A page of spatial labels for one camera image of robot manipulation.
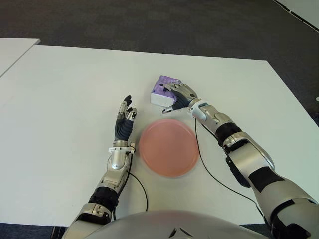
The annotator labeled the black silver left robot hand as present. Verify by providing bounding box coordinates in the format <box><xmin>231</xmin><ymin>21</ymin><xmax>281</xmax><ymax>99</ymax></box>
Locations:
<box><xmin>114</xmin><ymin>95</ymin><xmax>138</xmax><ymax>142</ymax></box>

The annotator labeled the white side table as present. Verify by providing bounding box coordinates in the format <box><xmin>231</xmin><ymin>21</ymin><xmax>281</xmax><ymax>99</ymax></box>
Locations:
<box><xmin>0</xmin><ymin>38</ymin><xmax>41</xmax><ymax>78</ymax></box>

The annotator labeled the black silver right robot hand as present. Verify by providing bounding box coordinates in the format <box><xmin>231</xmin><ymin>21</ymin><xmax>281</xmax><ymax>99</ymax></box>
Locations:
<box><xmin>161</xmin><ymin>82</ymin><xmax>199</xmax><ymax>115</ymax></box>

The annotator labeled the silver robot torso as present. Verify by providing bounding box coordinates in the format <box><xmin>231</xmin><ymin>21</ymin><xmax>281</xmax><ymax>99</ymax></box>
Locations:
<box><xmin>94</xmin><ymin>210</ymin><xmax>252</xmax><ymax>239</ymax></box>

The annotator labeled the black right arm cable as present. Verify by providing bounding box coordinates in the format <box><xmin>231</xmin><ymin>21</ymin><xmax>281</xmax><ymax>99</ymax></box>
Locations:
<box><xmin>194</xmin><ymin>119</ymin><xmax>266</xmax><ymax>222</ymax></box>

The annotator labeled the purple white tissue paper pack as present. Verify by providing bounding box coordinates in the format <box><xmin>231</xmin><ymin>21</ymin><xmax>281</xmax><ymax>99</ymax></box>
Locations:
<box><xmin>150</xmin><ymin>75</ymin><xmax>182</xmax><ymax>107</ymax></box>

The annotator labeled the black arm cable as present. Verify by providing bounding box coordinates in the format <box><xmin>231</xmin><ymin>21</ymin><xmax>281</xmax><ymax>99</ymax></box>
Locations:
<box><xmin>126</xmin><ymin>159</ymin><xmax>149</xmax><ymax>212</ymax></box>
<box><xmin>194</xmin><ymin>119</ymin><xmax>266</xmax><ymax>222</ymax></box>

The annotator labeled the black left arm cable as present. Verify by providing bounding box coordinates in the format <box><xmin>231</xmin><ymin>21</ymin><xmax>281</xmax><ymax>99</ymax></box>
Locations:
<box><xmin>126</xmin><ymin>159</ymin><xmax>149</xmax><ymax>212</ymax></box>

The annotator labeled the round pink plate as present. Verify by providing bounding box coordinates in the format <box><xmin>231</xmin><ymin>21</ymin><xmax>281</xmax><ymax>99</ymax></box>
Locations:
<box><xmin>138</xmin><ymin>119</ymin><xmax>200</xmax><ymax>178</ymax></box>

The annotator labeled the white table with dark edge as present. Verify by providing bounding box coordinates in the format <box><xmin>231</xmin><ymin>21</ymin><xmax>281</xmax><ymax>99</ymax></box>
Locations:
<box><xmin>271</xmin><ymin>0</ymin><xmax>319</xmax><ymax>33</ymax></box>

